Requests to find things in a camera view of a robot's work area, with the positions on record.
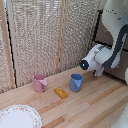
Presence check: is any white floral rimmed plate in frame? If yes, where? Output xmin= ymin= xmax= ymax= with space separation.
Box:
xmin=0 ymin=104 xmax=43 ymax=128

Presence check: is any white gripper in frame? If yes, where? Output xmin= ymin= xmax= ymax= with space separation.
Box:
xmin=93 ymin=65 xmax=105 ymax=78

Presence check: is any blue mug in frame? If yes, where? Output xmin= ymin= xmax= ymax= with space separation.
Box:
xmin=69 ymin=73 xmax=84 ymax=93

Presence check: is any dark brown drawer cabinet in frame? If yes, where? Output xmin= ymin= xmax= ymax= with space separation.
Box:
xmin=87 ymin=9 xmax=128 ymax=82

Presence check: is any wooden screen post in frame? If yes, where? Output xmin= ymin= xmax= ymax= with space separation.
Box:
xmin=0 ymin=0 xmax=17 ymax=90

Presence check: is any grey rounded object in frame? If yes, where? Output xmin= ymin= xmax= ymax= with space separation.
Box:
xmin=111 ymin=105 xmax=128 ymax=128

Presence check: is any woven bamboo screen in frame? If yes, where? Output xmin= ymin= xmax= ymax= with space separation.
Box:
xmin=0 ymin=0 xmax=111 ymax=92

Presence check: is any orange rectangular block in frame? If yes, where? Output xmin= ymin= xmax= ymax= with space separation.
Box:
xmin=54 ymin=87 xmax=69 ymax=99

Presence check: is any pink mug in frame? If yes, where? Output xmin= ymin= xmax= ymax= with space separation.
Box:
xmin=32 ymin=73 xmax=48 ymax=93

